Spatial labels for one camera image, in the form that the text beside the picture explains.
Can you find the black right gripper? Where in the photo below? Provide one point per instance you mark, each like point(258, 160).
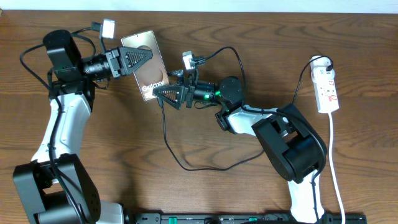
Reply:
point(186, 92)

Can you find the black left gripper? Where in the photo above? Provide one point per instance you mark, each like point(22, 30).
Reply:
point(119, 62)

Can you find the white power strip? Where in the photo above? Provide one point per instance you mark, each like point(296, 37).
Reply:
point(325, 90)

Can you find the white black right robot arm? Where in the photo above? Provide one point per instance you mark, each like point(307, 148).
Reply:
point(295, 150)

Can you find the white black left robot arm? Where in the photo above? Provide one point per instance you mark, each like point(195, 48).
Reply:
point(54, 187)

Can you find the white USB charger plug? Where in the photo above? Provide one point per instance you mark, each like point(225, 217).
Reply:
point(322, 61)

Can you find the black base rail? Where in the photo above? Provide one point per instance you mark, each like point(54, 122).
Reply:
point(156, 218)

